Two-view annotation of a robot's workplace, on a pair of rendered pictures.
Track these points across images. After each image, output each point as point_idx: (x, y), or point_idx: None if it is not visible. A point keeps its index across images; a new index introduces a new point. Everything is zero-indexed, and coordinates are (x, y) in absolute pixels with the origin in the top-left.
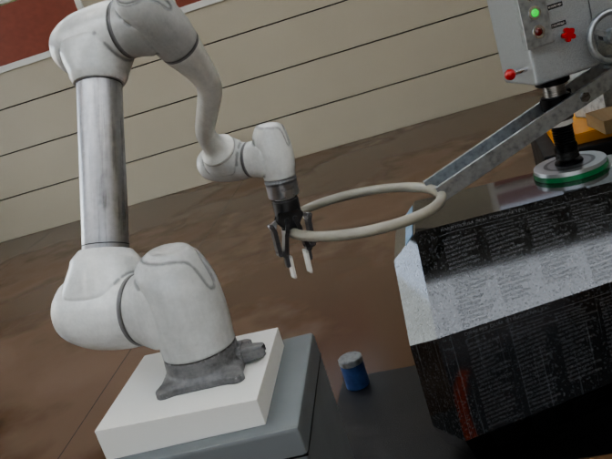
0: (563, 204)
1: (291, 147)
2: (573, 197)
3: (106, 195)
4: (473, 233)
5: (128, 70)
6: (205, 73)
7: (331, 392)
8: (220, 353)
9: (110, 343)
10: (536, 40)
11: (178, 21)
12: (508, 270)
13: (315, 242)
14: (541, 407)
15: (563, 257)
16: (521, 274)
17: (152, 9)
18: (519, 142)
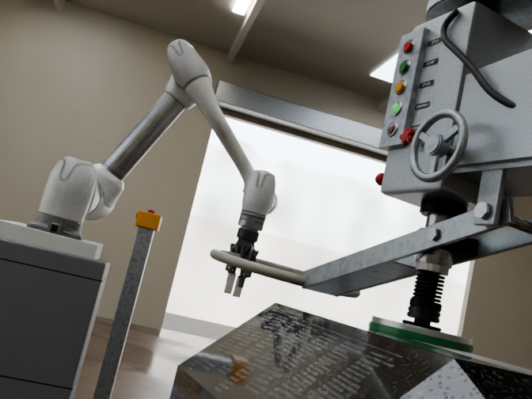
0: (307, 323)
1: (260, 191)
2: (317, 321)
3: (121, 143)
4: (273, 317)
5: (183, 95)
6: (199, 103)
7: (85, 306)
8: (43, 214)
9: None
10: (388, 138)
11: (180, 62)
12: (234, 348)
13: (245, 274)
14: None
15: (245, 359)
16: (229, 355)
17: (170, 52)
18: (365, 260)
